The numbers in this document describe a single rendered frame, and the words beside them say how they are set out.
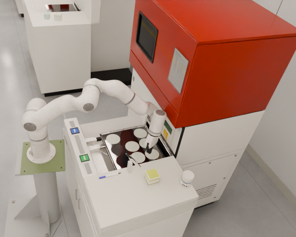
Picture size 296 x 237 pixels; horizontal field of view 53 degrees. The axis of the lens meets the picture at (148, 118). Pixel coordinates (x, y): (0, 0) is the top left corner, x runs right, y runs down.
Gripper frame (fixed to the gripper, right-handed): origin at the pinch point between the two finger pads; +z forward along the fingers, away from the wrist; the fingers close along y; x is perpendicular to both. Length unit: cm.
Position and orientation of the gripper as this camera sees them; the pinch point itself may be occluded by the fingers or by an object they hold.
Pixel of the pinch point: (149, 150)
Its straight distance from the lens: 202.1
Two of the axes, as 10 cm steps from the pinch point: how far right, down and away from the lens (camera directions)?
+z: -2.1, 8.0, 5.6
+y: -5.5, 3.7, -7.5
